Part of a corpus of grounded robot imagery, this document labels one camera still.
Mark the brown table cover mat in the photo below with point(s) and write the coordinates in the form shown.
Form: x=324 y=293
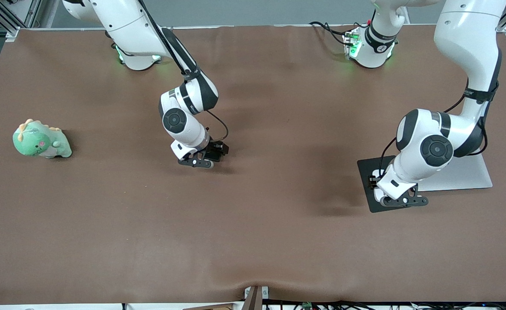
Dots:
x=253 y=237

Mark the black mouse pad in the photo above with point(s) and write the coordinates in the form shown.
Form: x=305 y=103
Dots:
x=371 y=198

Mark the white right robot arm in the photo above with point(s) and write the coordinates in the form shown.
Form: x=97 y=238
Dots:
x=124 y=21

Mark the green dinosaur plush toy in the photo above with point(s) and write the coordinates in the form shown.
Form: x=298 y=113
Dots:
x=38 y=140

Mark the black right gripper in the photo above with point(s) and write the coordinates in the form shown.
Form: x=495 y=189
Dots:
x=214 y=150

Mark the silver laptop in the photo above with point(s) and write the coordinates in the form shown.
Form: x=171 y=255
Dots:
x=472 y=174

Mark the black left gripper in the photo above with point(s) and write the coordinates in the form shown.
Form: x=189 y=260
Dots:
x=372 y=181

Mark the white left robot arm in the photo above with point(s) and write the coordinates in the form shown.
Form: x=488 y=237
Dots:
x=468 y=38

